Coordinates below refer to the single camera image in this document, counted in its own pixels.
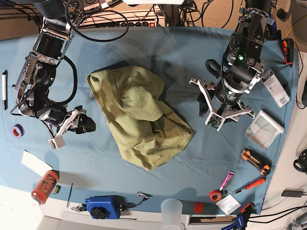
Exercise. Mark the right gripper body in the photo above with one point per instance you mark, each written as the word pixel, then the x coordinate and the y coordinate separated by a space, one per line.
pixel 69 121

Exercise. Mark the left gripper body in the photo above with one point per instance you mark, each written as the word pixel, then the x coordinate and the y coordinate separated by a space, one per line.
pixel 220 113

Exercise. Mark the olive green t-shirt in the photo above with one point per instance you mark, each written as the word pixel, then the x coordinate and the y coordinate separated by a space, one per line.
pixel 147 131

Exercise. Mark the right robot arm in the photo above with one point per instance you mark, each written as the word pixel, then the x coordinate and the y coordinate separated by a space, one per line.
pixel 60 19

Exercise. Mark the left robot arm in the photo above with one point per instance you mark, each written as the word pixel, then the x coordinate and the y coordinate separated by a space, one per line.
pixel 241 67

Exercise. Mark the white paper card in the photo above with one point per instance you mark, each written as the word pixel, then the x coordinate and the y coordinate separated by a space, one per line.
pixel 35 164

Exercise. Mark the purple tape roll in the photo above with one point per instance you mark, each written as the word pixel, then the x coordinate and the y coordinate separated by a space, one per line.
pixel 17 131

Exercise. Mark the small green battery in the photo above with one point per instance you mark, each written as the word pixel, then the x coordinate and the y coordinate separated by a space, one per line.
pixel 57 189

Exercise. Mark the orange spray can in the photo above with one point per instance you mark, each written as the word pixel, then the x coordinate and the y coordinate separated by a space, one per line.
pixel 44 188

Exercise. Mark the white patterned notebook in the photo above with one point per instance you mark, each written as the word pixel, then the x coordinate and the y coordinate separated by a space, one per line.
pixel 263 130

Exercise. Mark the blue table cloth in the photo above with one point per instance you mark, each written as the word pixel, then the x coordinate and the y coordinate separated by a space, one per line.
pixel 92 161

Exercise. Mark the pink glue tube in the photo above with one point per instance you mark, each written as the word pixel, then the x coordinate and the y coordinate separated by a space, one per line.
pixel 230 174

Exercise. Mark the black tweezers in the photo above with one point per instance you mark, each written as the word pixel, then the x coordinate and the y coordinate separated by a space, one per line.
pixel 69 196

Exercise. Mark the orange utility knife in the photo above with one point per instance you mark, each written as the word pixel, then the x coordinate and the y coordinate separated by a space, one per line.
pixel 262 164

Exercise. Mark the white marker pen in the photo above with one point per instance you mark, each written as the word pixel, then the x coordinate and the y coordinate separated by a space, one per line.
pixel 4 89

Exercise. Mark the orange tape roll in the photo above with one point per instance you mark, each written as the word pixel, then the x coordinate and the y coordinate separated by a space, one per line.
pixel 216 195

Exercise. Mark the orange screwdriver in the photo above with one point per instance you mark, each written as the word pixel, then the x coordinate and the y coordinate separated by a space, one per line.
pixel 249 186

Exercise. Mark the blue plastic box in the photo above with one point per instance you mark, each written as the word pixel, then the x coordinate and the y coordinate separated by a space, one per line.
pixel 104 207

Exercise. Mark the white square packet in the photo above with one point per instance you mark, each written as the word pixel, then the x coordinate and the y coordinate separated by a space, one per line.
pixel 228 204

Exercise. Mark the red plastic block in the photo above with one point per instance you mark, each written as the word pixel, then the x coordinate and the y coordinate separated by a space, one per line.
pixel 198 207

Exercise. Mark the metal key clip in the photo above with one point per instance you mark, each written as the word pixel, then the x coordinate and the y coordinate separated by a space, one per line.
pixel 144 195

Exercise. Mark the translucent plastic cup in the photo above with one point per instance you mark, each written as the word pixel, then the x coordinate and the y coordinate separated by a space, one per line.
pixel 171 211

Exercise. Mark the white power strip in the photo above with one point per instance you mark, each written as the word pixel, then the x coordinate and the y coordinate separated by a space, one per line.
pixel 145 18

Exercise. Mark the orange black clamp tool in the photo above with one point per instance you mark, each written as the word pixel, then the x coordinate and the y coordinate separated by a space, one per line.
pixel 288 51

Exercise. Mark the blue bar clamp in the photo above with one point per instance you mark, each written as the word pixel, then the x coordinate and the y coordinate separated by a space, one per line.
pixel 240 222

